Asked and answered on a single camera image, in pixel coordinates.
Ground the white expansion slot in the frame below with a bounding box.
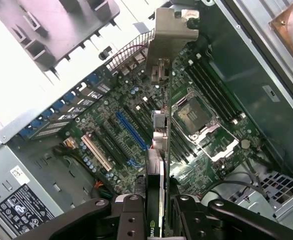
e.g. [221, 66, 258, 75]
[80, 134, 113, 172]

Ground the metal socket cover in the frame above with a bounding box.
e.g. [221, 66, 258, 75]
[193, 124, 240, 163]

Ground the long blue expansion slot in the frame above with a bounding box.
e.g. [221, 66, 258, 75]
[115, 111, 147, 152]

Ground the perforated metal drive cage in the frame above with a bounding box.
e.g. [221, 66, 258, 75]
[225, 172, 293, 223]

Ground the grey power supply unit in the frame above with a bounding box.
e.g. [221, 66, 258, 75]
[0, 143, 92, 240]

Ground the CPU socket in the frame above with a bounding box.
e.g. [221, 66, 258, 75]
[171, 91, 224, 145]

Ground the green motherboard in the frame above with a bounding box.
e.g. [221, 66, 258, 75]
[58, 47, 267, 201]

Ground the open black PC case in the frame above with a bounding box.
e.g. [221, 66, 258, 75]
[0, 0, 293, 240]

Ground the grey printed parts rack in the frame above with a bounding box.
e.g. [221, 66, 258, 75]
[0, 0, 121, 73]

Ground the brown mounting plate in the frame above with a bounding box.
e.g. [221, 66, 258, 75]
[268, 0, 293, 70]

